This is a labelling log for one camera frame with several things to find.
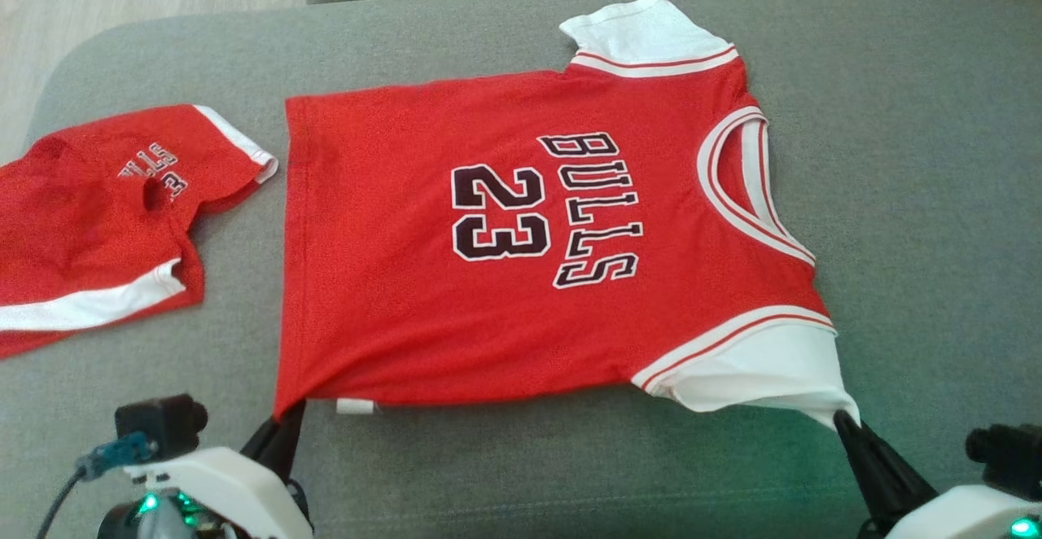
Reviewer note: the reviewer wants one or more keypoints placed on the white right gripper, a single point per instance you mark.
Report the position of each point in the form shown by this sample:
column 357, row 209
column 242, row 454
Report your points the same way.
column 977, row 519

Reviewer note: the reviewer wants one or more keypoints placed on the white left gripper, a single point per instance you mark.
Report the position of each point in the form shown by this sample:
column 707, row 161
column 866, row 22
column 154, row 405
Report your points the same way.
column 220, row 478

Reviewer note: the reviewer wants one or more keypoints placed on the red Bulls 23 jersey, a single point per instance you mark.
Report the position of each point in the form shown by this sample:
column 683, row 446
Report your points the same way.
column 407, row 278

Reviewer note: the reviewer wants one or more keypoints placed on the red Bulls shorts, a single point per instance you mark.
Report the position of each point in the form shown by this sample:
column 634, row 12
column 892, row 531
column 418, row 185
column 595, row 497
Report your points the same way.
column 81, row 230

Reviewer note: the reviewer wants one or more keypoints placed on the large grey sofa seat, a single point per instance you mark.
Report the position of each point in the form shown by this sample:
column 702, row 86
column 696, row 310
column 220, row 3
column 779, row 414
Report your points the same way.
column 936, row 197

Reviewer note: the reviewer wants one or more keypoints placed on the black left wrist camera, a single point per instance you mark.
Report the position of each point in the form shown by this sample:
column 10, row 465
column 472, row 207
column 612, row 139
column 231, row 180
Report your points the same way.
column 159, row 425

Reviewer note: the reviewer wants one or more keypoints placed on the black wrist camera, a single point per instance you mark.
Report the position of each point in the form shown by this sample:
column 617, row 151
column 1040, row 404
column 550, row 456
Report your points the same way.
column 159, row 425
column 1009, row 457

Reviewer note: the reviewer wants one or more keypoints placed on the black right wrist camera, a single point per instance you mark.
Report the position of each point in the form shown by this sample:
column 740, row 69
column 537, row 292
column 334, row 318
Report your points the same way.
column 1009, row 457

